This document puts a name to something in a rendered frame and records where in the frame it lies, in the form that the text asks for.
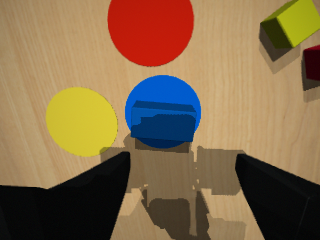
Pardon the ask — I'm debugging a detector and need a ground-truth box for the olive yellow cube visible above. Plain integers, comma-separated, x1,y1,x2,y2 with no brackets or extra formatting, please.
261,0,320,49

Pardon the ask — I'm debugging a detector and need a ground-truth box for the blue circle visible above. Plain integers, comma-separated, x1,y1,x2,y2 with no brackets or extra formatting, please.
125,75,201,149

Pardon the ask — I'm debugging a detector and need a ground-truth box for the yellow circle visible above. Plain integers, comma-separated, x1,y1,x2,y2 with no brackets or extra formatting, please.
46,87,118,157

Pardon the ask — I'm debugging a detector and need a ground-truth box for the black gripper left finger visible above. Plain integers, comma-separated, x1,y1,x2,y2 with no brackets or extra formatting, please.
0,151,131,240

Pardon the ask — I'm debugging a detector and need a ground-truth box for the red circle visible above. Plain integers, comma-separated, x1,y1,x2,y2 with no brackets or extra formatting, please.
107,0,194,67

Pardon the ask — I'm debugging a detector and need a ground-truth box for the blue block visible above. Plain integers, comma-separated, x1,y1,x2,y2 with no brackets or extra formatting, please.
131,101,197,142

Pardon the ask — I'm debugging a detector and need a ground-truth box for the red cube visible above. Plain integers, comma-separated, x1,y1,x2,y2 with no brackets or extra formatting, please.
304,45,320,81

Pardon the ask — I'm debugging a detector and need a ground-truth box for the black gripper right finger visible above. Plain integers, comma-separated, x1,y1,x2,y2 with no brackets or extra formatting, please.
235,154,320,240

